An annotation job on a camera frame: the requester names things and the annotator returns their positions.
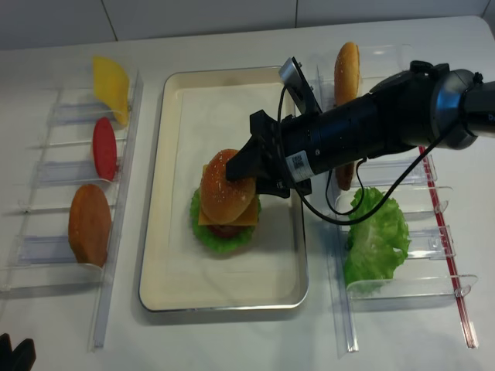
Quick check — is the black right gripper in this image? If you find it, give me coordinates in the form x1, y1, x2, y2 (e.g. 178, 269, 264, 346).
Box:
226, 70, 437, 197

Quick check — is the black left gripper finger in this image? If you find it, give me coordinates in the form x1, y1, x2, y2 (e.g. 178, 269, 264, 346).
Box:
0, 333, 12, 371

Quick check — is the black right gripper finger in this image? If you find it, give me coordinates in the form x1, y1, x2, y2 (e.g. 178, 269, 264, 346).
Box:
11, 339, 36, 371

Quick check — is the sesame top bun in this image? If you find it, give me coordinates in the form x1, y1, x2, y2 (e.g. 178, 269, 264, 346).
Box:
200, 148, 256, 225

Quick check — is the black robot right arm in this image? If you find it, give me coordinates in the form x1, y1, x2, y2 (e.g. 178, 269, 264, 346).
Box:
12, 58, 494, 312

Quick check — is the yellow cheese slice on burger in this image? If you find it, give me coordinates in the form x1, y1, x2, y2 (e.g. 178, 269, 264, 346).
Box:
198, 196, 261, 226

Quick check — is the red tomato slice in burger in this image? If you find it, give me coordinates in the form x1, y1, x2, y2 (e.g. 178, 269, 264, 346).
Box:
207, 225, 248, 239

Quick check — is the green lettuce under burger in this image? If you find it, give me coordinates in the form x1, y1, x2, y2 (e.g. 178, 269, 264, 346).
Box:
189, 188, 261, 254

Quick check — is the brown meat patty in rack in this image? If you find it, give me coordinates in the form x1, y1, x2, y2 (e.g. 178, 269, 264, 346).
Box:
335, 162, 355, 191

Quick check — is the red tomato slice in rack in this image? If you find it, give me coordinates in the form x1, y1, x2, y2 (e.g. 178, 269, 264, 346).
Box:
92, 117, 117, 182

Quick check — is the green lettuce leaf in rack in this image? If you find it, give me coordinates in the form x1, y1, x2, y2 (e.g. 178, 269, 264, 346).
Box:
344, 198, 411, 285

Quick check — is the yellow cheese slice in rack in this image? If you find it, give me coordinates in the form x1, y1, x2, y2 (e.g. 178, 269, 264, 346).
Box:
92, 56, 130, 127

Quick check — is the white paper tray liner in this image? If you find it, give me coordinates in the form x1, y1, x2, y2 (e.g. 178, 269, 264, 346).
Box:
169, 83, 295, 273

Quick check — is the cream metal tray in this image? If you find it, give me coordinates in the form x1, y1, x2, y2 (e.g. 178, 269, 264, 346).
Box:
138, 66, 309, 311

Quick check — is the clear acrylic left rack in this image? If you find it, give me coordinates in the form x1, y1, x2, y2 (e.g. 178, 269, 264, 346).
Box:
1, 65, 143, 349

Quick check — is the clear acrylic rack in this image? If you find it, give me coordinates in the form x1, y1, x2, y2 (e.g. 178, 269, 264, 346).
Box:
1, 65, 143, 349
316, 45, 479, 355

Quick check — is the burger bun in right rack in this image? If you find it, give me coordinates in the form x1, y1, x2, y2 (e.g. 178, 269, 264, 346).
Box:
334, 42, 360, 106

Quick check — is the brown bun in left rack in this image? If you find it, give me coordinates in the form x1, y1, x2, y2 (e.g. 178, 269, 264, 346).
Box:
68, 184, 111, 267

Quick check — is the clear acrylic right rack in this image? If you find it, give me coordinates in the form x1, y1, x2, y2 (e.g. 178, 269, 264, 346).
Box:
316, 45, 479, 355

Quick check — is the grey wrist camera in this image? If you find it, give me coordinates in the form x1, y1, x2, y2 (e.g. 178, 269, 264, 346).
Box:
278, 56, 322, 114

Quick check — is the black camera cable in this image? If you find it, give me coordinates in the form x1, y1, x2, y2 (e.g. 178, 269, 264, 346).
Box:
276, 83, 484, 225

